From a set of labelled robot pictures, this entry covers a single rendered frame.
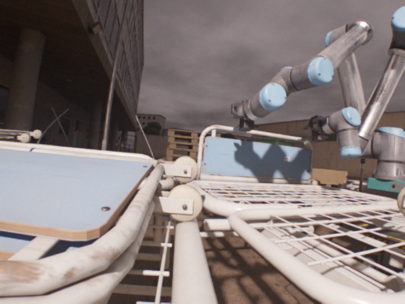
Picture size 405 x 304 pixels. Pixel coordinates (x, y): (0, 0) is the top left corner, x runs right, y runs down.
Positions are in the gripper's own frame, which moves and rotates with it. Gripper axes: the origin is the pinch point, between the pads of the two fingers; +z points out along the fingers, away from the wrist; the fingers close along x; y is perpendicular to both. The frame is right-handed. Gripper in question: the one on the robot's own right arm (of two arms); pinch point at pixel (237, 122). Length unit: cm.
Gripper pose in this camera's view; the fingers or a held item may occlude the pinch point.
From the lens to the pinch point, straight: 104.4
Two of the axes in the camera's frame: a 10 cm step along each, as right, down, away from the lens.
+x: 0.4, -9.8, 1.7
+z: -3.0, 1.5, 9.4
